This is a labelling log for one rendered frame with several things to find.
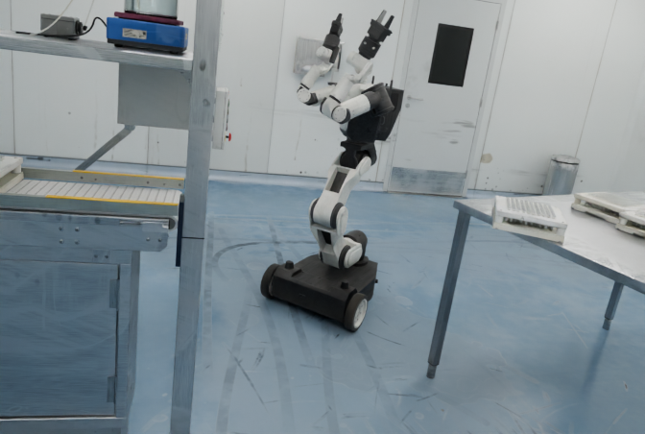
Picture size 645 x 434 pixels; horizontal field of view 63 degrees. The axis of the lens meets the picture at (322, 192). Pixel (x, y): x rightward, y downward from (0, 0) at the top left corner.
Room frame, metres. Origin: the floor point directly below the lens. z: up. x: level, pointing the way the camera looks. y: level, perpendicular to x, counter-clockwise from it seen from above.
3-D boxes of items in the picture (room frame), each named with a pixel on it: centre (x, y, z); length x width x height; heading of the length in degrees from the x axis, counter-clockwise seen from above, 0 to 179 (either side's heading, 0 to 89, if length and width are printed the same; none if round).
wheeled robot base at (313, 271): (2.87, -0.13, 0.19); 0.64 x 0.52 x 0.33; 153
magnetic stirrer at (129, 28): (1.54, 0.54, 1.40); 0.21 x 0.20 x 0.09; 13
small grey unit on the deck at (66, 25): (1.50, 0.77, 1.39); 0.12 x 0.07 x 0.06; 103
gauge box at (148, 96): (1.63, 0.54, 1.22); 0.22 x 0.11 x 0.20; 103
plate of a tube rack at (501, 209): (1.94, -0.79, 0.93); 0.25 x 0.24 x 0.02; 165
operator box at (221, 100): (2.38, 0.51, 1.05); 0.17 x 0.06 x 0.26; 13
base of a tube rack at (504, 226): (1.94, -0.79, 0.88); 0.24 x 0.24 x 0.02; 75
